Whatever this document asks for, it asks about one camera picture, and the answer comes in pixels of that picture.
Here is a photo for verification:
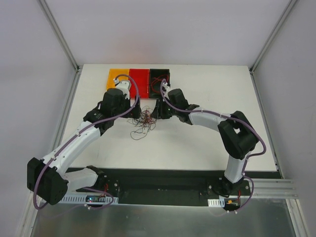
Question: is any red cable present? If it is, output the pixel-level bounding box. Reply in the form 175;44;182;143
151;75;170;92

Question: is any cable bundle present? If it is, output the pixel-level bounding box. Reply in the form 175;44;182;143
126;106;158;141

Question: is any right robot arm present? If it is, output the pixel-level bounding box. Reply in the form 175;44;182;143
160;89;259;197

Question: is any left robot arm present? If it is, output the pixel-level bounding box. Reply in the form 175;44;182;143
27;88;140;205

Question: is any black plastic bin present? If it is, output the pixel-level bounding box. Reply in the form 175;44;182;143
149;69;170;99

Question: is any yellow plastic bin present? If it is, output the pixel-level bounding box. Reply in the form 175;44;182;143
106;68;130;91

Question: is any red plastic bin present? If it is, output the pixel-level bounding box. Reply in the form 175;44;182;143
129;69;150;99

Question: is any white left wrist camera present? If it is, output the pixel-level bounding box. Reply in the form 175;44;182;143
114;79;131;99

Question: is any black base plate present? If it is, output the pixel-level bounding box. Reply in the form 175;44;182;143
69;167;282;207

